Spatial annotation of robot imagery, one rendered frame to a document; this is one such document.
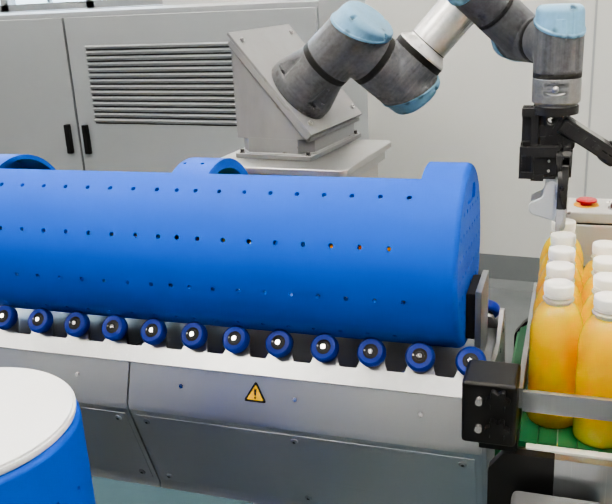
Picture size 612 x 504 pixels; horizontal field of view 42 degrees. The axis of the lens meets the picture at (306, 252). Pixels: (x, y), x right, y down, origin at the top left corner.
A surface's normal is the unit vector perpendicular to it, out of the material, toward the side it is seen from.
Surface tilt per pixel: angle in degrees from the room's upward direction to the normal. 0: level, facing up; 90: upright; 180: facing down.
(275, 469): 110
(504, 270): 76
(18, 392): 0
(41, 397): 0
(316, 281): 93
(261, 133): 90
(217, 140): 90
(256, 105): 90
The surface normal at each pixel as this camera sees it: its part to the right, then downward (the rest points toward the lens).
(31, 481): 0.81, 0.15
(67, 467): 0.96, 0.04
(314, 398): -0.31, -0.02
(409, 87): 0.18, 0.48
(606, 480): -0.32, 0.32
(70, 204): -0.28, -0.33
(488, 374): -0.05, -0.95
